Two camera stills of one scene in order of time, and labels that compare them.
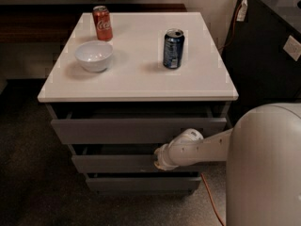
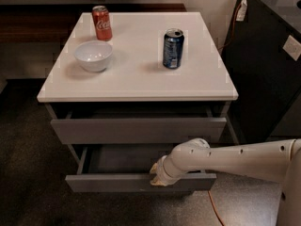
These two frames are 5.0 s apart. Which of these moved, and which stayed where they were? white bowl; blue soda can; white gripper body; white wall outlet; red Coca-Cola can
Moved: white gripper body
Stayed: white bowl; white wall outlet; blue soda can; red Coca-Cola can
